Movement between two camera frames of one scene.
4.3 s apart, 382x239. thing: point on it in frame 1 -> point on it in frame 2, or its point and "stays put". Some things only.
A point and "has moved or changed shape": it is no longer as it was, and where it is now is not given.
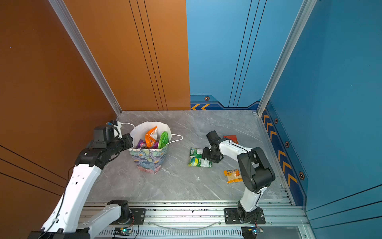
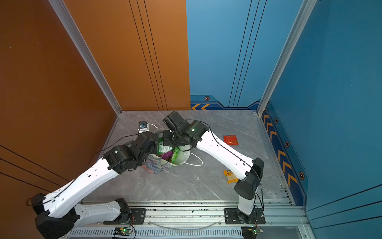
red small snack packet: (233, 138) stays put
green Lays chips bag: (163, 139) has moved or changed shape
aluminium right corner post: (306, 8) stays put
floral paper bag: (148, 147) has moved or changed shape
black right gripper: (205, 154) -> (166, 141)
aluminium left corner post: (70, 27) stays put
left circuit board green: (123, 231) stays put
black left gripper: (128, 140) -> (155, 149)
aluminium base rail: (199, 220) stays put
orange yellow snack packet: (233, 176) stays put
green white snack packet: (196, 159) -> (161, 148)
